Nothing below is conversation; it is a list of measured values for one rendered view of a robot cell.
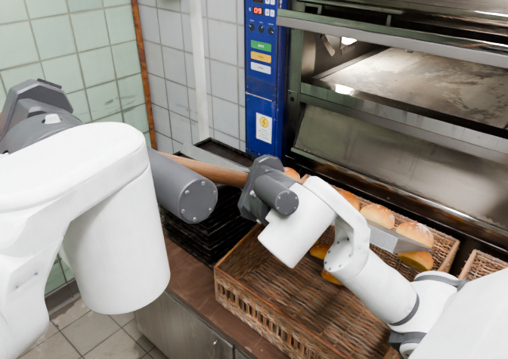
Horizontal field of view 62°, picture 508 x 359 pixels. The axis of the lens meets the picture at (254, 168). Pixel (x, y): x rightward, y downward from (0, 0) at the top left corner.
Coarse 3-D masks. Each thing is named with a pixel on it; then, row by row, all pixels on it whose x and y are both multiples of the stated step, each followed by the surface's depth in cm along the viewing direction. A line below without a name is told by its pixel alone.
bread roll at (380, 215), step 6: (372, 204) 117; (366, 210) 115; (372, 210) 114; (378, 210) 114; (384, 210) 113; (366, 216) 115; (372, 216) 113; (378, 216) 113; (384, 216) 112; (390, 216) 113; (378, 222) 113; (384, 222) 112; (390, 222) 112; (390, 228) 113
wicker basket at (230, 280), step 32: (256, 224) 139; (224, 256) 132; (256, 256) 145; (384, 256) 137; (448, 256) 118; (224, 288) 137; (256, 288) 141; (288, 288) 141; (320, 288) 141; (256, 320) 125; (288, 320) 113; (320, 320) 129; (352, 320) 129; (288, 352) 120; (320, 352) 109; (352, 352) 120; (384, 352) 120
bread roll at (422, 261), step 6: (402, 252) 122; (408, 252) 120; (414, 252) 120; (420, 252) 120; (426, 252) 120; (402, 258) 123; (408, 258) 120; (414, 258) 119; (420, 258) 118; (426, 258) 118; (408, 264) 123; (414, 264) 121; (420, 264) 118; (426, 264) 118; (432, 264) 119; (420, 270) 121; (426, 270) 119
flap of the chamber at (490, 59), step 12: (276, 24) 120; (288, 24) 117; (300, 24) 114; (312, 24) 112; (324, 24) 110; (348, 36) 106; (360, 36) 104; (372, 36) 102; (384, 36) 100; (396, 36) 99; (408, 48) 97; (420, 48) 96; (432, 48) 94; (444, 48) 92; (456, 48) 91; (468, 60) 90; (480, 60) 88; (492, 60) 87; (504, 60) 85
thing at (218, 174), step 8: (160, 152) 61; (176, 160) 62; (184, 160) 64; (192, 160) 66; (192, 168) 65; (200, 168) 67; (208, 168) 68; (216, 168) 70; (224, 168) 73; (208, 176) 68; (216, 176) 70; (224, 176) 72; (232, 176) 74; (240, 176) 76; (232, 184) 75; (240, 184) 76
